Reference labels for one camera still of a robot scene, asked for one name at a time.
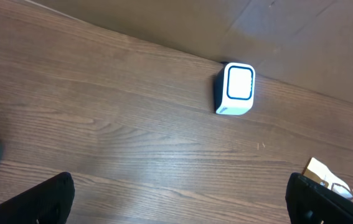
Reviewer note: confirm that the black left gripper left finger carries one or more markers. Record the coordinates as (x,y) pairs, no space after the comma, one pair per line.
(47,203)

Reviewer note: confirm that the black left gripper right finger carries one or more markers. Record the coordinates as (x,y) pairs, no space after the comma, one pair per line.
(310,203)

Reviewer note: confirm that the brown white snack bag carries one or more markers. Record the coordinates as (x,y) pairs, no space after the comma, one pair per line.
(320,173)

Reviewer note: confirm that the white barcode scanner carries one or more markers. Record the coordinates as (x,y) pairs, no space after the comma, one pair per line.
(234,89)

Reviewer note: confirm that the brown cardboard backdrop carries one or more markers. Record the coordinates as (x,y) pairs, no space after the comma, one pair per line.
(307,43)

